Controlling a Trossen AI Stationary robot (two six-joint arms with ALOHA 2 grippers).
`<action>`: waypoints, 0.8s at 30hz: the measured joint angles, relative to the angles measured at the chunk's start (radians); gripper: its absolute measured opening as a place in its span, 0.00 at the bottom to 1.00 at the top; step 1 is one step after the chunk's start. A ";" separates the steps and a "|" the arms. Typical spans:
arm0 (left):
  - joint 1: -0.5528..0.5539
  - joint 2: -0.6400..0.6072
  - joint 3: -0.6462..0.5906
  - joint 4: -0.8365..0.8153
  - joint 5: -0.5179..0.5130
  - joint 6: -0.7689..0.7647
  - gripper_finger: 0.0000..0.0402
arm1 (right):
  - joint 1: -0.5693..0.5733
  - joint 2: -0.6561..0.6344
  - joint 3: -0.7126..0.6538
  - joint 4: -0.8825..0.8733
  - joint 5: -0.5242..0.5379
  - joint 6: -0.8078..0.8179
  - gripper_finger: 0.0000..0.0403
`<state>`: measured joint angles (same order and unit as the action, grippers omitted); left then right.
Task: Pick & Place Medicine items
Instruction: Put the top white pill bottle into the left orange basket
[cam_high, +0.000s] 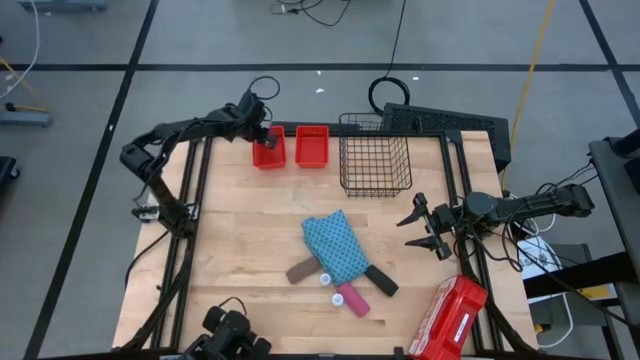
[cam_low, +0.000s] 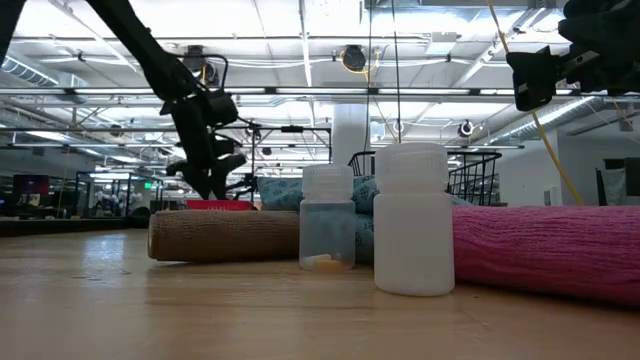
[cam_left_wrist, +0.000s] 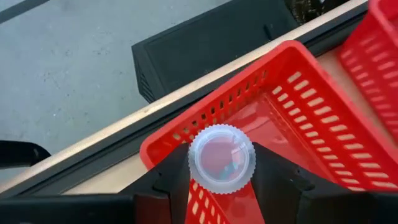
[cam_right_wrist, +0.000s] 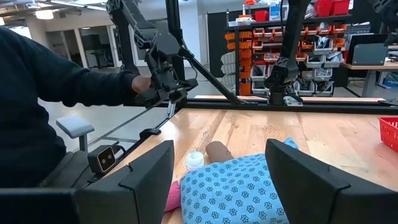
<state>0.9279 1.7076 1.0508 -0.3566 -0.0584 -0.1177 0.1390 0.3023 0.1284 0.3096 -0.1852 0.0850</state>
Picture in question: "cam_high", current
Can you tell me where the yellow cable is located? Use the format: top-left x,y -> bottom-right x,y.
501,0 -> 557,191

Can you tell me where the white cardboard box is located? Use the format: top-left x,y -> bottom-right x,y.
517,234 -> 569,281

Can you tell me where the black wire basket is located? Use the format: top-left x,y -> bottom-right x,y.
338,112 -> 414,199

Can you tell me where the black metal table frame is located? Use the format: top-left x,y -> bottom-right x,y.
119,119 -> 539,360

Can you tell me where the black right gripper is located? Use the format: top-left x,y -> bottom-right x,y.
396,192 -> 459,261

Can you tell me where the pink bandage roll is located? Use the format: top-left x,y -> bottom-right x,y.
335,282 -> 372,318

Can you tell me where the black coiled floor cable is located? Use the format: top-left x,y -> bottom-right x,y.
367,0 -> 412,115

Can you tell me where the red plastic bin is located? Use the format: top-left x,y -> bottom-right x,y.
251,124 -> 288,171
294,124 -> 331,169

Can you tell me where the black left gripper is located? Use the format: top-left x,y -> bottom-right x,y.
234,90 -> 280,150

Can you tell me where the brown bandage roll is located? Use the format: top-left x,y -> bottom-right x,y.
285,256 -> 322,285

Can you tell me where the black side desk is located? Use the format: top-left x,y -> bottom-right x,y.
588,128 -> 640,296

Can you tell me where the red first aid kit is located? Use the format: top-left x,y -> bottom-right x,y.
408,273 -> 489,360

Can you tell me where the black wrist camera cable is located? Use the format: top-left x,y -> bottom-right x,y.
248,75 -> 281,101

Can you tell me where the black bandage roll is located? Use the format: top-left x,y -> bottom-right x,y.
364,264 -> 400,298

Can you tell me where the blue patterned soft pack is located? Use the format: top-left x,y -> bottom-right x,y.
300,208 -> 372,287

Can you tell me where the grey metal floor base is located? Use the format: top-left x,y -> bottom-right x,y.
0,109 -> 54,129
18,0 -> 109,14

